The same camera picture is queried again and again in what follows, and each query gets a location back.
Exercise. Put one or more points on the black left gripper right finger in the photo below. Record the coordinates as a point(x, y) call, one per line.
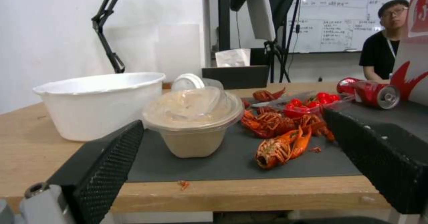
point(384, 158)

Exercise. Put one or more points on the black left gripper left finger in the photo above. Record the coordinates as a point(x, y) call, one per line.
point(100, 163)

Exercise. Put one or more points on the beige takeout box clear lid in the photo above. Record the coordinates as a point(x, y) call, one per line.
point(194, 123)

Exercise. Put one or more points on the red and white delivery bag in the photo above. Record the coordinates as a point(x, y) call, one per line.
point(413, 43)

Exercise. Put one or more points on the black tissue box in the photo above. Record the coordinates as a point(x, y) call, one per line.
point(234, 76)

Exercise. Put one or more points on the white plastic bowl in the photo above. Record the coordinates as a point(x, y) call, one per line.
point(97, 106)

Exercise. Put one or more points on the crushed red soda can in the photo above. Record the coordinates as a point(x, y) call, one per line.
point(367, 93)

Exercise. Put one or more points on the small crayfish scrap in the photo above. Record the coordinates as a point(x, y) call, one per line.
point(183, 185)

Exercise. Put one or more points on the clear tray of red peppers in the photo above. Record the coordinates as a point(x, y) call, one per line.
point(311, 103)

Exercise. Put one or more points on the large red crayfish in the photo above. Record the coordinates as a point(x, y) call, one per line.
point(281, 147)

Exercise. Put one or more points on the pile of red crayfish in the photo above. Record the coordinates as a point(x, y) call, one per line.
point(281, 122)

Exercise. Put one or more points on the person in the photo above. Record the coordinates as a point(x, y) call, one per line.
point(384, 41)

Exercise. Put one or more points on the clear plastic cup white lid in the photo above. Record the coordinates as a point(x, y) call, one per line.
point(192, 82)

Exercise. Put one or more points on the red crayfish shell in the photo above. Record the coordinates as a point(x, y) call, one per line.
point(267, 94)

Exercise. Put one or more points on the black table mat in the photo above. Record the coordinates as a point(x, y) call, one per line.
point(240, 156)

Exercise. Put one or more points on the whiteboard with writing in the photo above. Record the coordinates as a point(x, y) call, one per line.
point(337, 16)

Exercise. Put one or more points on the black light stand tripod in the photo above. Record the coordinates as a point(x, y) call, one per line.
point(279, 51)

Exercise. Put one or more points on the black softbox light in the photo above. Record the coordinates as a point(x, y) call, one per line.
point(260, 0)

